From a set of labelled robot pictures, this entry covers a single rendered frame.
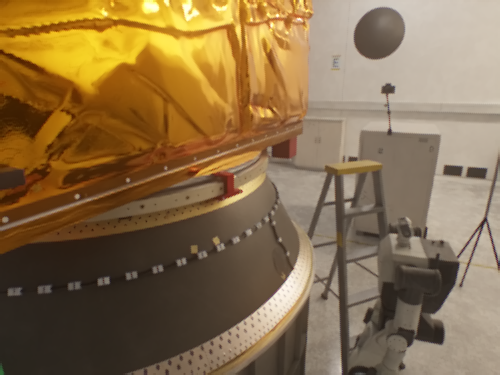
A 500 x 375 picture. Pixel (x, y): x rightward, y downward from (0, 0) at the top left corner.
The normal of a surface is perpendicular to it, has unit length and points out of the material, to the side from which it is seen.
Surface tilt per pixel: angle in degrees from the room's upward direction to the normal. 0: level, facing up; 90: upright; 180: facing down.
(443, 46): 90
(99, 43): 84
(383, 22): 90
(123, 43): 84
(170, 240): 62
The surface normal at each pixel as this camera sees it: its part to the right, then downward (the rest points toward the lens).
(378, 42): -0.43, 0.27
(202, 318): 0.54, -0.24
